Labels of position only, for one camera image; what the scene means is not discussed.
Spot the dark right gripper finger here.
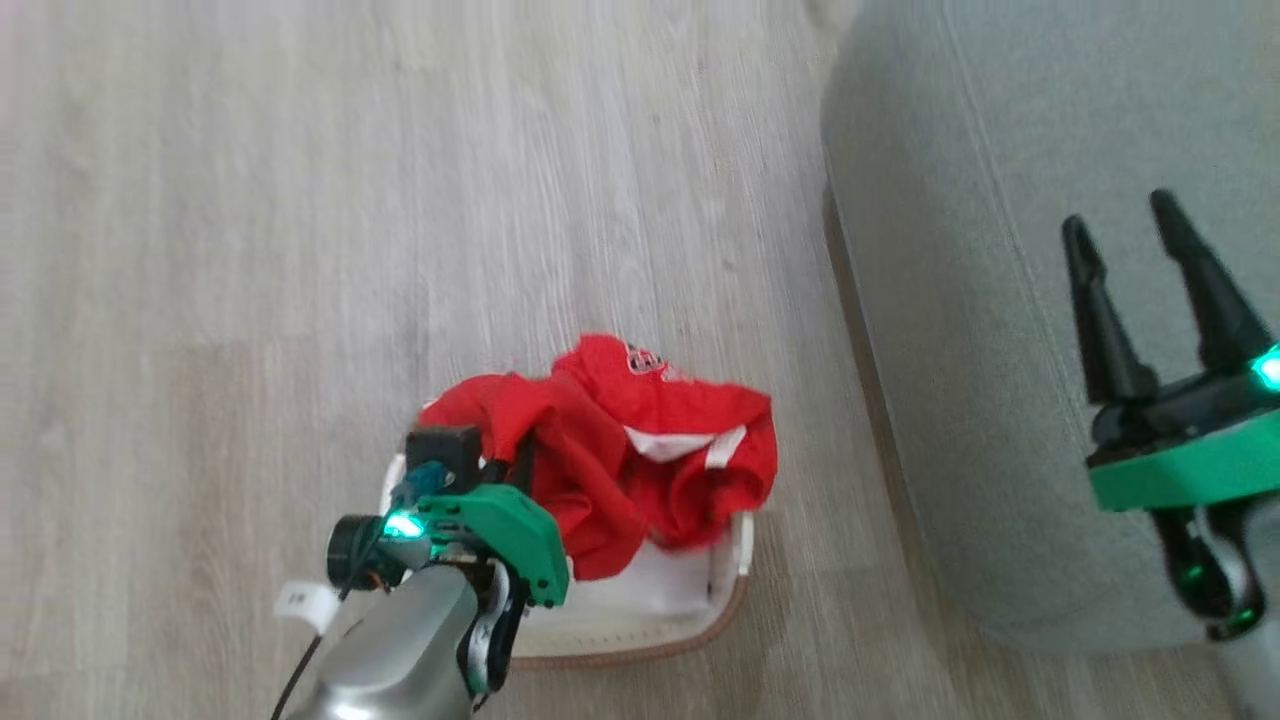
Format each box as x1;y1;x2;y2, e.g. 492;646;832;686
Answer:
1062;215;1161;406
1148;190;1276;374

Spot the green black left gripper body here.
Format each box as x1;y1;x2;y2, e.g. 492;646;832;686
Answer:
328;484;571;608

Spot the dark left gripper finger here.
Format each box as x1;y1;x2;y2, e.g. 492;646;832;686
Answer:
492;438;537;491

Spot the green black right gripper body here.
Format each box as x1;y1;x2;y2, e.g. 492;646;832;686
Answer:
1087;345;1280;513

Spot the red and white garment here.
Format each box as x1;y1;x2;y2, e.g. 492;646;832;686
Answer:
415;375;781;583

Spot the white laundry basket brown rim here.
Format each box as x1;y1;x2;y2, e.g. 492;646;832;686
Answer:
380;453;756;670

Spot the grey fabric sofa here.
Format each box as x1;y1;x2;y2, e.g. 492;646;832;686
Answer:
820;0;1280;657

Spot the teal cable connector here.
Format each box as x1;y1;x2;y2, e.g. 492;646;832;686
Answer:
403;460;447;503

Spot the white cable label tag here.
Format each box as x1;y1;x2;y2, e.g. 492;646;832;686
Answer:
274;581;342;634

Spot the thin black cable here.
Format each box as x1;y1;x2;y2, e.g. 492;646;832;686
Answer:
268;588;351;720

